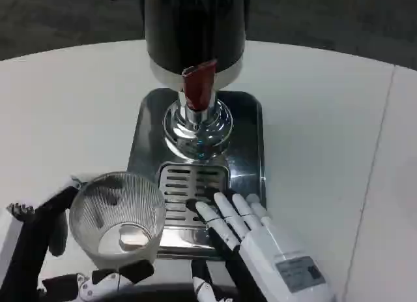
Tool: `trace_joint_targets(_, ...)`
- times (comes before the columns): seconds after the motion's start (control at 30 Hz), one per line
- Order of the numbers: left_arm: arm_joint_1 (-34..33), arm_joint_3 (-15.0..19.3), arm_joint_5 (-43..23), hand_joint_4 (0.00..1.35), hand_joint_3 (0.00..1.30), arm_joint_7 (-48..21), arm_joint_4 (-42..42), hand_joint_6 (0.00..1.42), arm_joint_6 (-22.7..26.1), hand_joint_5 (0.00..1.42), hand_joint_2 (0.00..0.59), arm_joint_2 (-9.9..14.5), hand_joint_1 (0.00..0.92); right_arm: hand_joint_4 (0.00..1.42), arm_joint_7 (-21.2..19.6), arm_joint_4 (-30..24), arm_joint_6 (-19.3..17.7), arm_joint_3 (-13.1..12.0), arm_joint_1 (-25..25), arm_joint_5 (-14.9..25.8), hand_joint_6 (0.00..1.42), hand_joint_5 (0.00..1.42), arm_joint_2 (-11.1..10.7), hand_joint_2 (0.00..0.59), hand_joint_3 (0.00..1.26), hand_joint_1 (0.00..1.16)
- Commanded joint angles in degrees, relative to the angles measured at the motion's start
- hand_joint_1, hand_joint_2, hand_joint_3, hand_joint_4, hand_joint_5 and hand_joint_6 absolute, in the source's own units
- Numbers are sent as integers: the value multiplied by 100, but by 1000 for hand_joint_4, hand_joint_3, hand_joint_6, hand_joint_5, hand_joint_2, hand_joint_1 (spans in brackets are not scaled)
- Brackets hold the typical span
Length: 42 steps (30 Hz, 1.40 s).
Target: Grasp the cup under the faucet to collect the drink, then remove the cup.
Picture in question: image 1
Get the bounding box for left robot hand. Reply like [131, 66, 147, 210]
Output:
[0, 174, 156, 302]

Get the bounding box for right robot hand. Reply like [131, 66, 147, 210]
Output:
[186, 190, 337, 302]

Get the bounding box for steel drip tray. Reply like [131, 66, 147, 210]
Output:
[126, 87, 268, 261]

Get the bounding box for red tap lever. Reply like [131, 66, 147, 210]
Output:
[181, 61, 218, 112]

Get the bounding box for slotted steel tray grid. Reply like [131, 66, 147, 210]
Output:
[156, 162, 231, 232]

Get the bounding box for black robot torso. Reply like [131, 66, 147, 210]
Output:
[107, 277, 197, 302]

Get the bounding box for clear ribbed glass cup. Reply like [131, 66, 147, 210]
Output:
[68, 172, 168, 271]

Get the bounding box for black steel drink dispenser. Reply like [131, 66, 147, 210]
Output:
[139, 0, 248, 162]

